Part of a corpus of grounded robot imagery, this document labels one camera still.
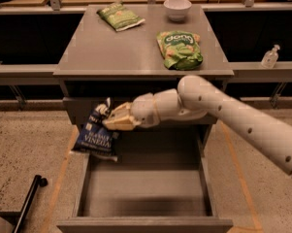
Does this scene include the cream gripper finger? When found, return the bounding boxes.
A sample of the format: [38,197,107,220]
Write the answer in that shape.
[103,113,141,131]
[110,102,132,117]

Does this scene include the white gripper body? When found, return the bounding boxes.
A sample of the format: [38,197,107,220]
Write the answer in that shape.
[130,93,159,128]

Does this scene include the blue chip bag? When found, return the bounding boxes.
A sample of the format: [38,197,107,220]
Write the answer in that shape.
[73,97,118,162]

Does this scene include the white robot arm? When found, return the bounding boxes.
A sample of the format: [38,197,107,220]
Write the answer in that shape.
[103,76,292,178]

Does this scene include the closed grey top drawer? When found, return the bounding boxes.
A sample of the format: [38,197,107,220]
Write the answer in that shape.
[63,96,217,126]

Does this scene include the grey drawer cabinet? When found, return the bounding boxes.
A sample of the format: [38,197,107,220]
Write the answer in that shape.
[52,4,235,148]

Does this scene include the open grey middle drawer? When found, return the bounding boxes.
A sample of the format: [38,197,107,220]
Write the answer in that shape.
[56,126,233,233]

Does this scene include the flat green chip bag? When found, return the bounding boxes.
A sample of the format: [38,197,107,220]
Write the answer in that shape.
[96,2,146,32]

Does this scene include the green snack pouch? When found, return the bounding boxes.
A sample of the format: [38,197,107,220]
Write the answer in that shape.
[156,30,204,71]

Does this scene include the black metal bar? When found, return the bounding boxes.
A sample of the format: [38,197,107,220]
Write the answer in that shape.
[12,175,48,233]

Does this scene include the white bowl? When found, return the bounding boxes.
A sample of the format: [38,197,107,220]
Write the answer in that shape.
[163,0,192,21]

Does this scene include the clear sanitizer bottle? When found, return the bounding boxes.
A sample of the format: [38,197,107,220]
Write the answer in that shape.
[261,45,280,69]

